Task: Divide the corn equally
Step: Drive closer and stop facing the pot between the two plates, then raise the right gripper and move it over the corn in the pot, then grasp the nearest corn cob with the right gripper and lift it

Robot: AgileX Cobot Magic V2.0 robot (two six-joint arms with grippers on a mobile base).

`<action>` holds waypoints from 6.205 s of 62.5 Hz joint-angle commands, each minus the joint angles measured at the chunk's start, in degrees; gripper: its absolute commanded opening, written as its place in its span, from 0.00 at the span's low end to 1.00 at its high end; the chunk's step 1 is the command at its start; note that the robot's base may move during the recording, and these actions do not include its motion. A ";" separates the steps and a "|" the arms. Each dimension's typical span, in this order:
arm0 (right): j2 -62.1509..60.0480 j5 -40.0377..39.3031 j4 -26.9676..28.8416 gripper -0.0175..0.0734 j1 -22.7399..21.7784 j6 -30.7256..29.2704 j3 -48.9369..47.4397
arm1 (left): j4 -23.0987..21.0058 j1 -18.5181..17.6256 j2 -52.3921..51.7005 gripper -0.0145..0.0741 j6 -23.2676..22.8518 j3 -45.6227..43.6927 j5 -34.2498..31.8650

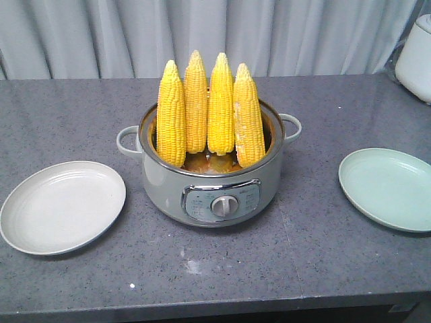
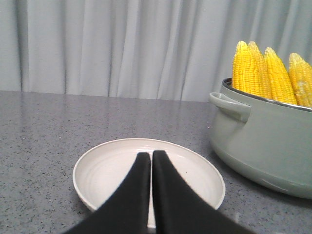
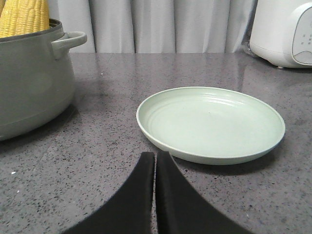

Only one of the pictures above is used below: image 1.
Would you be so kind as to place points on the yellow corn cob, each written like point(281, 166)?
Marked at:
point(220, 128)
point(248, 126)
point(170, 119)

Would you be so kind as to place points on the pale corn cob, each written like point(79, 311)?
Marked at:
point(195, 86)

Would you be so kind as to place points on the grey-green electric cooking pot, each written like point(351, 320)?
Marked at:
point(211, 200)

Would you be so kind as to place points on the white round plate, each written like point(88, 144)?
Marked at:
point(62, 208)

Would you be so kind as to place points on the light green round plate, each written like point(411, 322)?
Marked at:
point(390, 187)

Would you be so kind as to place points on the grey pleated curtain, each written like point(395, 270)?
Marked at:
point(125, 39)

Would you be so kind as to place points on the white rice cooker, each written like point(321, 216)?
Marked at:
point(412, 69)

